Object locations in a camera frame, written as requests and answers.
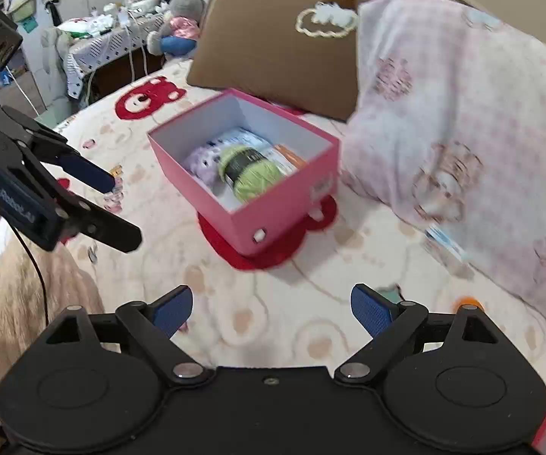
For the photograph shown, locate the green yarn ball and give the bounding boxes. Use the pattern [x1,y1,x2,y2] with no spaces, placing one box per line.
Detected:
[217,144,284,202]

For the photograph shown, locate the pink storage box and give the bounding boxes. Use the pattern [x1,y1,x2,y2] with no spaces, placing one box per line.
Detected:
[147,88,341,257]

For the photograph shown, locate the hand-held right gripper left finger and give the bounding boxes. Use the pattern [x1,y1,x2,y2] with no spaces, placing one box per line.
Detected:
[45,285,214,386]

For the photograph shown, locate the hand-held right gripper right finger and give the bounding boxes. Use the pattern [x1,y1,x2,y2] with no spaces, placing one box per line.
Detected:
[334,282,504,386]

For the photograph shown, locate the grey plush toy pink shirt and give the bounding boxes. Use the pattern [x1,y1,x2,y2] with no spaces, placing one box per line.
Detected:
[147,0,205,58]

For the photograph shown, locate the brown pillow with cloud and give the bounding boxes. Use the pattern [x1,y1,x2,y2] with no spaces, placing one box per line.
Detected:
[187,0,361,121]

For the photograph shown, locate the black cable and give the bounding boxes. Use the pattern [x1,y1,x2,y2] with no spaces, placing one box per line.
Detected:
[8,218,49,325]

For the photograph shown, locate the clear plastic case orange label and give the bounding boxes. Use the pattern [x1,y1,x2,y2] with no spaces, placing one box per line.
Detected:
[270,144,308,174]

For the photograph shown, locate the purple plush toy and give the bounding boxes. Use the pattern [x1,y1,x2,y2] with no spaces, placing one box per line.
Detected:
[183,144,229,185]

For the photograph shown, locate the small white blue carton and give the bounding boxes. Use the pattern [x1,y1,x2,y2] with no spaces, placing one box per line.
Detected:
[425,225,470,264]

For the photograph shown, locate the cluttered side table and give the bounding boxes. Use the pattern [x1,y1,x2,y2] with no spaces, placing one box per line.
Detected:
[67,12,169,100]

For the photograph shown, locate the blue white wet wipes packet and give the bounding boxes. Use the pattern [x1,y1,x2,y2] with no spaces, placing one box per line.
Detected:
[207,127,271,152]

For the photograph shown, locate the dark wooden table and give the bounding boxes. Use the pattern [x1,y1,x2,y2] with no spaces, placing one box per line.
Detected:
[86,50,165,102]

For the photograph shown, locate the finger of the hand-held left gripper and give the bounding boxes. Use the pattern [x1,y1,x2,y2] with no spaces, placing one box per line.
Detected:
[0,104,116,193]
[31,152,142,253]

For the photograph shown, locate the orange makeup sponge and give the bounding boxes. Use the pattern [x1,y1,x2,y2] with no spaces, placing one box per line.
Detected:
[455,296,485,314]

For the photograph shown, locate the pink checked pillow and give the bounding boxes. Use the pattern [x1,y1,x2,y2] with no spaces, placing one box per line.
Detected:
[342,0,546,337]

